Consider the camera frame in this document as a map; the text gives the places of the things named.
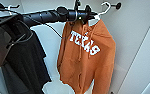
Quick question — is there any white clothes hanger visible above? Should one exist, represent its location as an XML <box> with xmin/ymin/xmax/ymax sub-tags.
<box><xmin>0</xmin><ymin>2</ymin><xmax>22</xmax><ymax>16</ymax></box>
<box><xmin>85</xmin><ymin>1</ymin><xmax>115</xmax><ymax>27</ymax></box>

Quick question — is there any orange hoodie with white print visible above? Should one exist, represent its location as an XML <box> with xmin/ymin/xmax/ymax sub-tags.
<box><xmin>56</xmin><ymin>19</ymin><xmax>117</xmax><ymax>94</ymax></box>

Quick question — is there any white wardrobe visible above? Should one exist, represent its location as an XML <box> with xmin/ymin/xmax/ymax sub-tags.
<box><xmin>0</xmin><ymin>0</ymin><xmax>150</xmax><ymax>94</ymax></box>

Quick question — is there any black T-shirt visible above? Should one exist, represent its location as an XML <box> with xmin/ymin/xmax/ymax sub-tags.
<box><xmin>0</xmin><ymin>24</ymin><xmax>53</xmax><ymax>94</ymax></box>

